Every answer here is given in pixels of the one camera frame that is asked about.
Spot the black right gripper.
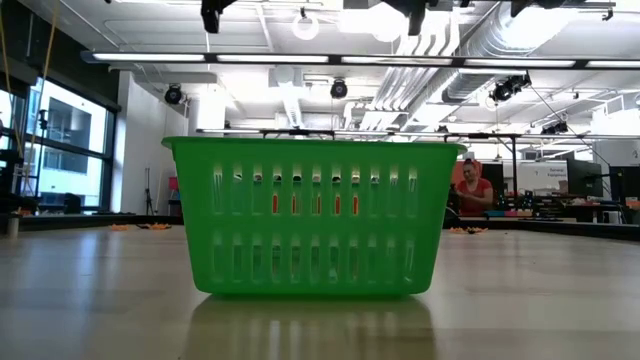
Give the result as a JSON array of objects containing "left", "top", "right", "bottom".
[{"left": 384, "top": 0, "right": 431, "bottom": 36}]

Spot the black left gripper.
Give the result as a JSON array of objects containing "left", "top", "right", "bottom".
[{"left": 201, "top": 0, "right": 236, "bottom": 34}]

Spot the black beam with light strips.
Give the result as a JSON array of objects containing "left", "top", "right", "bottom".
[{"left": 79, "top": 49, "right": 640, "bottom": 72}]

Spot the black ceiling spotlight cluster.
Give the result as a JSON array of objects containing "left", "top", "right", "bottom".
[
  {"left": 539, "top": 120, "right": 570, "bottom": 137},
  {"left": 488, "top": 73, "right": 533, "bottom": 105}
]

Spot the green plastic basket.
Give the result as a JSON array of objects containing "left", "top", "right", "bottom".
[{"left": 161, "top": 135, "right": 468, "bottom": 297}]

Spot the large glass window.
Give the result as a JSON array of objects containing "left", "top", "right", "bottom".
[{"left": 0, "top": 74, "right": 119, "bottom": 214}]

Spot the black computer monitor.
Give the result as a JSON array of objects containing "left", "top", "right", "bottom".
[
  {"left": 482, "top": 162, "right": 505, "bottom": 201},
  {"left": 566, "top": 158, "right": 605, "bottom": 199},
  {"left": 608, "top": 165, "right": 640, "bottom": 204}
]

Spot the person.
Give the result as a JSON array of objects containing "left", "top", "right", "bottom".
[{"left": 454, "top": 158, "right": 495, "bottom": 217}]

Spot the small dark tripod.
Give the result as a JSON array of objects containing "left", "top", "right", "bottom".
[{"left": 143, "top": 166, "right": 156, "bottom": 217}]

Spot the black tripod stand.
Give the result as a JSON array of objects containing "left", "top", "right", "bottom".
[{"left": 36, "top": 108, "right": 50, "bottom": 201}]

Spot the white sign board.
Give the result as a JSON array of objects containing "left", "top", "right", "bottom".
[{"left": 517, "top": 160, "right": 569, "bottom": 194}]

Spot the black table clamp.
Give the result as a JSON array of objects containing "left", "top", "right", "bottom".
[{"left": 443, "top": 206, "right": 465, "bottom": 230}]

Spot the black office desk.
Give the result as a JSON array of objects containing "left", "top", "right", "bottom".
[{"left": 564, "top": 202, "right": 640, "bottom": 225}]

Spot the silver ventilation duct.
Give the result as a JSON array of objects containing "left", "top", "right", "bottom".
[{"left": 439, "top": 0, "right": 581, "bottom": 104}]

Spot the yellow hanging cable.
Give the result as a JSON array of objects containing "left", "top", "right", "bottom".
[{"left": 24, "top": 0, "right": 60, "bottom": 171}]

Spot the black aluminium rig frame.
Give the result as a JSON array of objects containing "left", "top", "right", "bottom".
[{"left": 0, "top": 212, "right": 640, "bottom": 242}]

